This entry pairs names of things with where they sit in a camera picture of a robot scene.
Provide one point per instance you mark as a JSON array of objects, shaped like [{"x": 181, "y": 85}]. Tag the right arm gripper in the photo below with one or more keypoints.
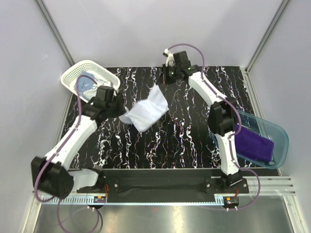
[{"x": 164, "y": 68}]

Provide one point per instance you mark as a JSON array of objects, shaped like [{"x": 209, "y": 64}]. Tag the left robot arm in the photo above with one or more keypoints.
[{"x": 51, "y": 173}]

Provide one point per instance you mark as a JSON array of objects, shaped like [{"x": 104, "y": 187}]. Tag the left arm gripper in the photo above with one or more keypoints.
[{"x": 121, "y": 110}]

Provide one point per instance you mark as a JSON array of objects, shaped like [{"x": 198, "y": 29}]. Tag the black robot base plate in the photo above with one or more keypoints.
[{"x": 211, "y": 181}]

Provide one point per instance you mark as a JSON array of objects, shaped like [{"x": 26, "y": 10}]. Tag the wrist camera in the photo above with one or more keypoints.
[
  {"x": 105, "y": 93},
  {"x": 178, "y": 59}
]

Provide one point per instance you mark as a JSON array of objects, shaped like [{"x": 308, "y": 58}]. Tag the blue transparent plastic tray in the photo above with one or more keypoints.
[{"x": 270, "y": 131}]

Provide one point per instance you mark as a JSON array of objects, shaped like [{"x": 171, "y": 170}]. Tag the white towel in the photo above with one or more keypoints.
[{"x": 145, "y": 113}]

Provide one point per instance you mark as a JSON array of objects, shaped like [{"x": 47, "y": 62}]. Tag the purple microfiber towel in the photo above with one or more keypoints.
[{"x": 252, "y": 146}]

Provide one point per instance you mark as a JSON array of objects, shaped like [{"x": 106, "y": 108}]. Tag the aluminium frame rail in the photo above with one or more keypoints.
[{"x": 265, "y": 186}]

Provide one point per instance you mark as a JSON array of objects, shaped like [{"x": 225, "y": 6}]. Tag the white perforated laundry basket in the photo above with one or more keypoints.
[{"x": 70, "y": 76}]

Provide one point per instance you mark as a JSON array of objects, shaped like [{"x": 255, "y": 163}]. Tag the light blue towel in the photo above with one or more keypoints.
[{"x": 87, "y": 82}]

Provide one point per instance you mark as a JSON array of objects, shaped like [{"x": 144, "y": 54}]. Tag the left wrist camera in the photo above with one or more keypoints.
[{"x": 105, "y": 93}]

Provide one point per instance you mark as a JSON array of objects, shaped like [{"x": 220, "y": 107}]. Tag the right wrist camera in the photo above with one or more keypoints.
[{"x": 178, "y": 59}]

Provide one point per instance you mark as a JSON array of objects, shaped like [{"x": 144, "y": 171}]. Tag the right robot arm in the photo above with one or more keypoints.
[{"x": 223, "y": 120}]

